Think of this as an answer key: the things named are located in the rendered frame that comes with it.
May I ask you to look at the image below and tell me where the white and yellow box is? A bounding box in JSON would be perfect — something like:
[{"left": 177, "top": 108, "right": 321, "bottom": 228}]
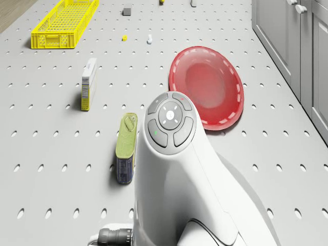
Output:
[{"left": 81, "top": 57, "right": 98, "bottom": 111}]

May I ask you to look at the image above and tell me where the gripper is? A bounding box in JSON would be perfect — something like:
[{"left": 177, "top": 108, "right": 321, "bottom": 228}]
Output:
[{"left": 88, "top": 222, "right": 134, "bottom": 246}]

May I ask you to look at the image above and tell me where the red plate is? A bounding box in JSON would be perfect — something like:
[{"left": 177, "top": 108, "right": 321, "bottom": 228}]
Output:
[{"left": 168, "top": 46, "right": 244, "bottom": 132}]

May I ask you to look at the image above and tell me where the white cabinet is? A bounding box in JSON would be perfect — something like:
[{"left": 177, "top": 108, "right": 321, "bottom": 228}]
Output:
[{"left": 251, "top": 0, "right": 328, "bottom": 144}]

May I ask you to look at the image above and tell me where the yellow basket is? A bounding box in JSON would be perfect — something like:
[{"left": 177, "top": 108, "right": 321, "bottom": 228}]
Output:
[{"left": 31, "top": 0, "right": 100, "bottom": 50}]

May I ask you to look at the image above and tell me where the flat-sided can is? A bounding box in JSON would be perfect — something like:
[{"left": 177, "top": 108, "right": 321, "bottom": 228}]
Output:
[{"left": 115, "top": 113, "right": 139, "bottom": 185}]

